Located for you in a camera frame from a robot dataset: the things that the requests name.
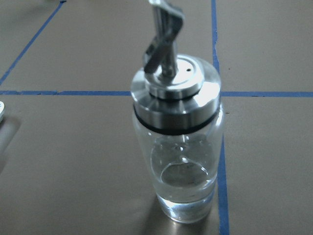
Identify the glass sauce dispenser bottle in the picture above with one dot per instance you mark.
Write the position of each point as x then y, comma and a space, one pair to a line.
178, 119

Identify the digital kitchen scale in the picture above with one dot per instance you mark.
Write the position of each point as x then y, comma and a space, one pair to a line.
2, 110

